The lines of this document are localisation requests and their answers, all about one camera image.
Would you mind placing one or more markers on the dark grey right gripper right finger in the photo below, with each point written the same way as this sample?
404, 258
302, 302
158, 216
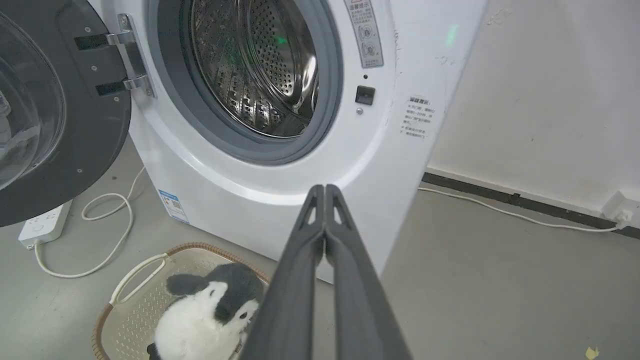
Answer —
357, 305

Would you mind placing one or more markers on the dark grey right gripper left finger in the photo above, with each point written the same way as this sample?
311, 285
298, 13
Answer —
292, 300

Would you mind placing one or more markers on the white front-load washing machine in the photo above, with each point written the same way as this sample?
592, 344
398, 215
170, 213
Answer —
260, 165

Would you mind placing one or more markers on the dark grey washing machine door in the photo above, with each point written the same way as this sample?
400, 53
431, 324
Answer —
55, 105

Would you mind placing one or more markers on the grey white plush penguin toy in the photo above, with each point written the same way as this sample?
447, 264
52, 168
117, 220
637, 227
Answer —
205, 320

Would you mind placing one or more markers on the beige plastic laundry basket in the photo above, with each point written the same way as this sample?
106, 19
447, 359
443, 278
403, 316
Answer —
135, 310

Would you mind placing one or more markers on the yellow paper scrap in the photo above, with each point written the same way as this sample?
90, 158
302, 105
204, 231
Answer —
592, 352

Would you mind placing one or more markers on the white power strip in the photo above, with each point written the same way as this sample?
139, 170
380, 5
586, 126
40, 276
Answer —
46, 223

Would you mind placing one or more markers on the white wall socket plug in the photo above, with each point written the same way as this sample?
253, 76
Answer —
621, 210

